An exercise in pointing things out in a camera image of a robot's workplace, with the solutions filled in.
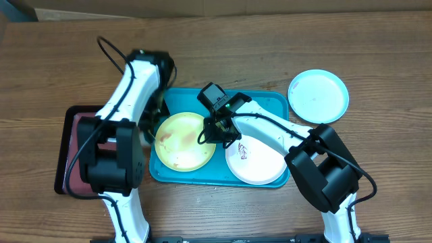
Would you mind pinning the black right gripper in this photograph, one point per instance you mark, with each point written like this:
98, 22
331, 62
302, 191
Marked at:
214, 135

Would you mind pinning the white plate with pink rim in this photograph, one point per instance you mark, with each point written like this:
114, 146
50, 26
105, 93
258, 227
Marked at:
253, 162

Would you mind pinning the yellow-green rimmed plate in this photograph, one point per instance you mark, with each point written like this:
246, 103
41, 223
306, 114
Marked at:
176, 142

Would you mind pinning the light blue plate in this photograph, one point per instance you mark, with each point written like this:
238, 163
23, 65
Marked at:
318, 96

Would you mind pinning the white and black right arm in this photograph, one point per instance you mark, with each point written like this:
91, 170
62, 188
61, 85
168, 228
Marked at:
322, 167

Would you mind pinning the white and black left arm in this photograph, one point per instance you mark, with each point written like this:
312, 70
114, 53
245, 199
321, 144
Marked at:
110, 155

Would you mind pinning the blue plastic tray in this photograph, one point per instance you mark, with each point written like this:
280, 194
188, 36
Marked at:
215, 172

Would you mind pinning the black tray with pink liquid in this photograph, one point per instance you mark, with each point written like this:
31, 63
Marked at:
69, 147

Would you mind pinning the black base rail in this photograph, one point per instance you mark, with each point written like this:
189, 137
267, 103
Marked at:
300, 238

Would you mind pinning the cardboard back wall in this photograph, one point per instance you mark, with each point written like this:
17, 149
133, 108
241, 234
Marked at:
80, 9

